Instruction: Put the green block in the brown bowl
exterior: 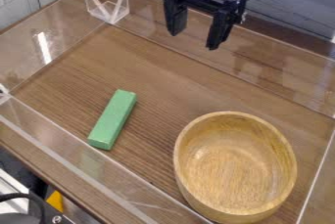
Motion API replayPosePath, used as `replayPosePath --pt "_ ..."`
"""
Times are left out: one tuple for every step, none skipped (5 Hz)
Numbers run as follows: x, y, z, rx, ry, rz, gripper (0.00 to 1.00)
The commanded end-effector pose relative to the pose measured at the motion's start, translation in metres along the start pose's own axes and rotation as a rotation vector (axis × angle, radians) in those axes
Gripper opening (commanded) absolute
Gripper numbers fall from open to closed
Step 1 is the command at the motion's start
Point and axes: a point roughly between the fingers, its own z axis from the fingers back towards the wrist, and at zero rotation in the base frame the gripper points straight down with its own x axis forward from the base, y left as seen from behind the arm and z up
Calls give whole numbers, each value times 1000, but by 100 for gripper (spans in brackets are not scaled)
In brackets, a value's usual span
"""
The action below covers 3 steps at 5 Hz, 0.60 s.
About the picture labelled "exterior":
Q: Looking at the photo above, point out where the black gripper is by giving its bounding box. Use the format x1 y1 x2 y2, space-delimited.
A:
162 0 249 50

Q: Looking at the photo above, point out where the green rectangular block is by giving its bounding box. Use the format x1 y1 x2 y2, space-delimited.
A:
87 89 137 150

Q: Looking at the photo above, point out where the brown wooden bowl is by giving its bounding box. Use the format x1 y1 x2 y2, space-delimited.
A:
172 112 297 224

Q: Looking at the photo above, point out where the yellow label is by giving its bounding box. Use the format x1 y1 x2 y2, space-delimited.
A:
46 191 64 212

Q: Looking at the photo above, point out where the clear acrylic corner bracket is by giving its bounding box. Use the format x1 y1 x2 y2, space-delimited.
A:
84 0 129 24

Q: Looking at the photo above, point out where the clear acrylic enclosure wall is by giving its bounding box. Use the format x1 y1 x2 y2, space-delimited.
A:
0 0 335 224

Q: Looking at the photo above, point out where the black cable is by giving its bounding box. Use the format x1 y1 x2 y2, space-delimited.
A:
0 193 46 224

